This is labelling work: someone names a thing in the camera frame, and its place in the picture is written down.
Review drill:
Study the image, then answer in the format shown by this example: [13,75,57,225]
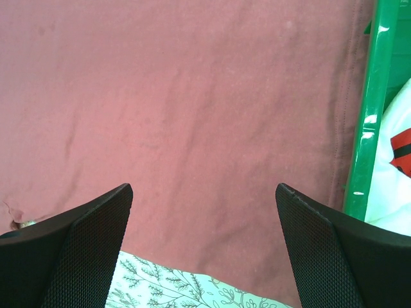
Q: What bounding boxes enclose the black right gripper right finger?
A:
[275,183,410,307]

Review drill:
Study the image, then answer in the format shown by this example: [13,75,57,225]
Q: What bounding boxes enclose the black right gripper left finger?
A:
[1,184,133,308]

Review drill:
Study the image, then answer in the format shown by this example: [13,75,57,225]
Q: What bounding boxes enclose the dusty rose t shirt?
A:
[1,1,373,307]

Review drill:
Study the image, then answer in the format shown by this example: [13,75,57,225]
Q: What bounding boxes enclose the floral patterned table mat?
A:
[105,251,287,307]

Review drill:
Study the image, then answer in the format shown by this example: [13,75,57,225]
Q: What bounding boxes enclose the white t shirt red print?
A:
[365,81,410,236]

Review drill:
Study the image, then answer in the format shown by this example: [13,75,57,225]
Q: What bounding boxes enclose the green plastic tray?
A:
[344,1,410,221]

